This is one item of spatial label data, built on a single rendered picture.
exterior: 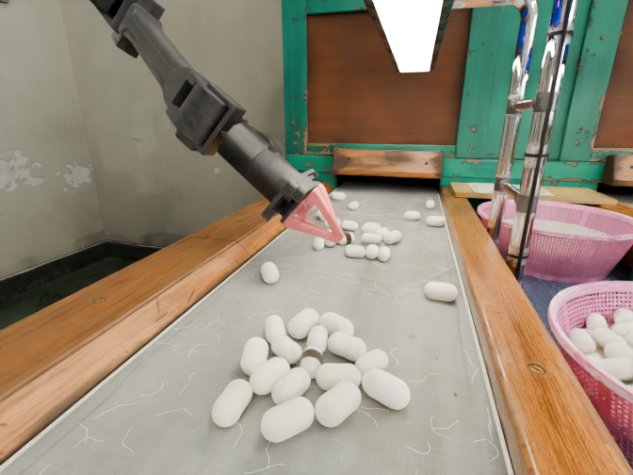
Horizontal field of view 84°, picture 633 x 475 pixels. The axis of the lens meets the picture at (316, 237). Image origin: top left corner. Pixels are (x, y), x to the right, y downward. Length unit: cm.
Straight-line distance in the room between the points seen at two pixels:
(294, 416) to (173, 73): 47
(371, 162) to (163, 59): 60
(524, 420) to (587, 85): 94
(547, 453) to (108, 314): 36
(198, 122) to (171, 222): 201
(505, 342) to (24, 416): 36
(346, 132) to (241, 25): 118
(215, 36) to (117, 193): 123
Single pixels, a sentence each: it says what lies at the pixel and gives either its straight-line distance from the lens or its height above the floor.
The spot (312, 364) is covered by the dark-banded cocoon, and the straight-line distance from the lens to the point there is 30.
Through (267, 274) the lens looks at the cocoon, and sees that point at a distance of 45.
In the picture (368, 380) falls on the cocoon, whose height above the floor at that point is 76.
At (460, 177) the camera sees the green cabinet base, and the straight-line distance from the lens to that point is 107.
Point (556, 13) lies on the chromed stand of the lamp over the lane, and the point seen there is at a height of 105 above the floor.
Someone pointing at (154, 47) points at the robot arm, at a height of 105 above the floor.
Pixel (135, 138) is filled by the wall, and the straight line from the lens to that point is 256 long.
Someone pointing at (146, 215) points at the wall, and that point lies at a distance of 263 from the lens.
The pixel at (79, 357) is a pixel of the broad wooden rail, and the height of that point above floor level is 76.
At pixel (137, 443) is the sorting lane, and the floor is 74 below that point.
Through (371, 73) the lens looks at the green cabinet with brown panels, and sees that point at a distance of 108.
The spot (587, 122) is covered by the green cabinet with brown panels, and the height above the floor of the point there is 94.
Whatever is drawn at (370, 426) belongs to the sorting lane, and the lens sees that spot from 28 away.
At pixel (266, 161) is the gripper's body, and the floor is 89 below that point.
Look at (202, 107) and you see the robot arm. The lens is 51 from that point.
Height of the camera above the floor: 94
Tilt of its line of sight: 18 degrees down
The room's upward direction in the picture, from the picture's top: straight up
